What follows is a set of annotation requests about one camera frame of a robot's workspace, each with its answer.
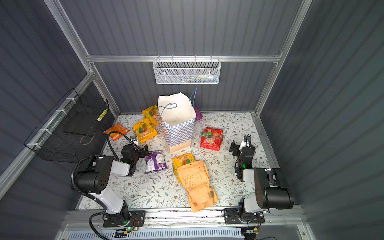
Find purple white snack bag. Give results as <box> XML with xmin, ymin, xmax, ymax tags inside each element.
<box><xmin>145</xmin><ymin>151</ymin><xmax>168</xmax><ymax>174</ymax></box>

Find red gummy snack bag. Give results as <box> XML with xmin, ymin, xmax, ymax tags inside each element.
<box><xmin>200</xmin><ymin>128</ymin><xmax>224</xmax><ymax>151</ymax></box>

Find yellow gummy bag front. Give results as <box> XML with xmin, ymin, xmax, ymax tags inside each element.
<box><xmin>173</xmin><ymin>153</ymin><xmax>196</xmax><ymax>183</ymax></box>

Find yellow gummy bag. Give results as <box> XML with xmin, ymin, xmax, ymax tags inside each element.
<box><xmin>133</xmin><ymin>118</ymin><xmax>158</xmax><ymax>144</ymax></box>
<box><xmin>142</xmin><ymin>105</ymin><xmax>158</xmax><ymax>127</ymax></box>
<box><xmin>173</xmin><ymin>153</ymin><xmax>196</xmax><ymax>183</ymax></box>

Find brown kraft pouch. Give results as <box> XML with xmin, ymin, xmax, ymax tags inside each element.
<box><xmin>178</xmin><ymin>161</ymin><xmax>219</xmax><ymax>213</ymax></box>

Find blue checkered paper bag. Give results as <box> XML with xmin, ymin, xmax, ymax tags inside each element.
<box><xmin>158</xmin><ymin>89</ymin><xmax>197</xmax><ymax>154</ymax></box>

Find magenta snack bag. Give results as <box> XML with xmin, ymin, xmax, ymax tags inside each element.
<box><xmin>194</xmin><ymin>106</ymin><xmax>203</xmax><ymax>122</ymax></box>

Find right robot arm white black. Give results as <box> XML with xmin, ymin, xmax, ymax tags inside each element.
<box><xmin>226</xmin><ymin>142</ymin><xmax>294</xmax><ymax>224</ymax></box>

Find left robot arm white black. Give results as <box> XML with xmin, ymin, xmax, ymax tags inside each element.
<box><xmin>71</xmin><ymin>144</ymin><xmax>149</xmax><ymax>227</ymax></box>

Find yellow gummy bag middle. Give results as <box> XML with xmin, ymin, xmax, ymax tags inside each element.
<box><xmin>133</xmin><ymin>118</ymin><xmax>158</xmax><ymax>144</ymax></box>

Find orange chip bag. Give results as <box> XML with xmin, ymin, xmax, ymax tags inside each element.
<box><xmin>103</xmin><ymin>123</ymin><xmax>130</xmax><ymax>142</ymax></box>

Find yellow gummy bag back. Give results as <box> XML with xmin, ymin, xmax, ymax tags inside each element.
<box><xmin>142</xmin><ymin>105</ymin><xmax>158</xmax><ymax>127</ymax></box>

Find yellow marker in black basket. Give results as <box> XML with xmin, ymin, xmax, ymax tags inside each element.
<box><xmin>97</xmin><ymin>108</ymin><xmax>109</xmax><ymax>122</ymax></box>

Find white vent grille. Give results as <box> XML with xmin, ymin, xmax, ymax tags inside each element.
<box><xmin>67</xmin><ymin>228</ymin><xmax>245</xmax><ymax>240</ymax></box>

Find markers in white basket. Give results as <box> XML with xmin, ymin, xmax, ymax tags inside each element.
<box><xmin>176</xmin><ymin>74</ymin><xmax>219</xmax><ymax>84</ymax></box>

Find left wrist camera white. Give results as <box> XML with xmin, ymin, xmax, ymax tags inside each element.
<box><xmin>130</xmin><ymin>136</ymin><xmax>139</xmax><ymax>145</ymax></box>

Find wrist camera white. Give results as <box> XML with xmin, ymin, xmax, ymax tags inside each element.
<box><xmin>241</xmin><ymin>134</ymin><xmax>252</xmax><ymax>148</ymax></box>
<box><xmin>130</xmin><ymin>136</ymin><xmax>139</xmax><ymax>145</ymax></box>

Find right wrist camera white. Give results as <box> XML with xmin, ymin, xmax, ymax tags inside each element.
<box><xmin>241</xmin><ymin>134</ymin><xmax>252</xmax><ymax>148</ymax></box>

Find black corrugated cable hose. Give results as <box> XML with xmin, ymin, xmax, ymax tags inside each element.
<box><xmin>70</xmin><ymin>130</ymin><xmax>136</xmax><ymax>240</ymax></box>

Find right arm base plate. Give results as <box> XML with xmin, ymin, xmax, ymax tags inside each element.
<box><xmin>222</xmin><ymin>208</ymin><xmax>265</xmax><ymax>225</ymax></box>

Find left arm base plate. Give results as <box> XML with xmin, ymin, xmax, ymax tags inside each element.
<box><xmin>103</xmin><ymin>211</ymin><xmax>146</xmax><ymax>228</ymax></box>

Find black wire basket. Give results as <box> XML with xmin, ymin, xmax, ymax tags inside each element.
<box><xmin>24</xmin><ymin>89</ymin><xmax>109</xmax><ymax>163</ymax></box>

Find aluminium front rail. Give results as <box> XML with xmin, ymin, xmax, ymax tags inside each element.
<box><xmin>59</xmin><ymin>205</ymin><xmax>308</xmax><ymax>231</ymax></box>

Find white wire mesh basket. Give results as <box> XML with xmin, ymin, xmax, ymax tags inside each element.
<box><xmin>153</xmin><ymin>59</ymin><xmax>222</xmax><ymax>85</ymax></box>

